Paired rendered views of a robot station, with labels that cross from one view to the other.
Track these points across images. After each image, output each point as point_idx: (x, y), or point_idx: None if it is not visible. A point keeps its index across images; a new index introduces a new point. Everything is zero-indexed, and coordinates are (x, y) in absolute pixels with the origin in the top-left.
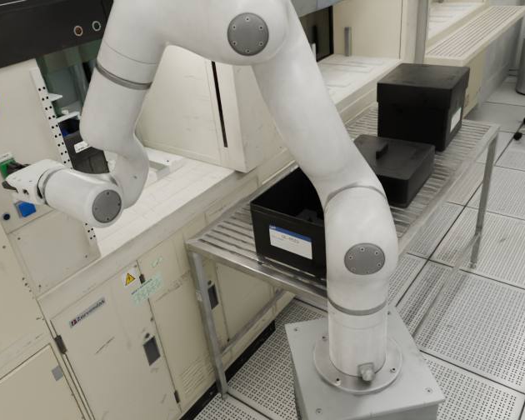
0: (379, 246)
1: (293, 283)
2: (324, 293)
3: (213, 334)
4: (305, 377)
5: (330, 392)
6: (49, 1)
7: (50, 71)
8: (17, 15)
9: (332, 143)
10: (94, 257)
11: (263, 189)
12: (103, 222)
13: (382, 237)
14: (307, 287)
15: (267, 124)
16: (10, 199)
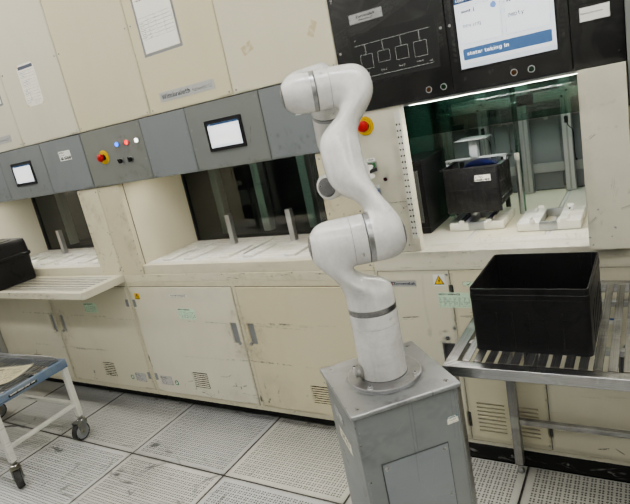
0: (310, 241)
1: (465, 333)
2: (458, 347)
3: (510, 389)
4: None
5: (347, 370)
6: (412, 70)
7: (518, 119)
8: (391, 79)
9: (328, 170)
10: (415, 248)
11: (624, 283)
12: (324, 195)
13: (313, 237)
14: (463, 339)
15: None
16: None
